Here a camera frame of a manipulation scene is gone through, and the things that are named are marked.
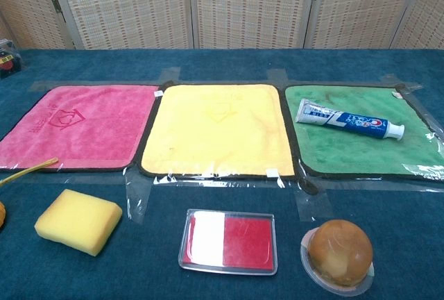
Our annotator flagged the blue white toothpaste tube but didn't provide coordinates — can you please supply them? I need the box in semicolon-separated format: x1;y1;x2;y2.
295;98;406;142

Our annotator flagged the yellow towel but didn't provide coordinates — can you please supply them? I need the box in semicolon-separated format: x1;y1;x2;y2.
137;83;298;180

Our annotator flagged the green towel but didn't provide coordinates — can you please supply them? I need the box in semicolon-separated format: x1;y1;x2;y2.
283;83;444;183

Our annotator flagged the pink towel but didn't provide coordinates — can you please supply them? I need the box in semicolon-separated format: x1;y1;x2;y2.
0;84;160;173

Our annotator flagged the blue felt table cover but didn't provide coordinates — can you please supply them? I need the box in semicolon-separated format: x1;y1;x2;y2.
0;48;444;300

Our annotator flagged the red white ink pad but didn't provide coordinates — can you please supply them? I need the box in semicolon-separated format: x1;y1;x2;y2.
178;208;278;276

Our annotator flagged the woven folding screen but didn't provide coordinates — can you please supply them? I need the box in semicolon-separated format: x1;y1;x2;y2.
0;0;444;50

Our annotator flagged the brown bun in clear cup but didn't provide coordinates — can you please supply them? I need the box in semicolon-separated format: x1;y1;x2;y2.
300;219;376;297

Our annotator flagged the yellow sponge block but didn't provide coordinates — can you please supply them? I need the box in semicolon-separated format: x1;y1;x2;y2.
33;188;123;257

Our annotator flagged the yellow tape measure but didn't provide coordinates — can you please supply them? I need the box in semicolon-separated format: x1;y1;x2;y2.
0;157;60;230

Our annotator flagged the plastic bag with red items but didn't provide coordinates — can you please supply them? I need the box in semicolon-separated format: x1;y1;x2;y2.
0;38;22;79

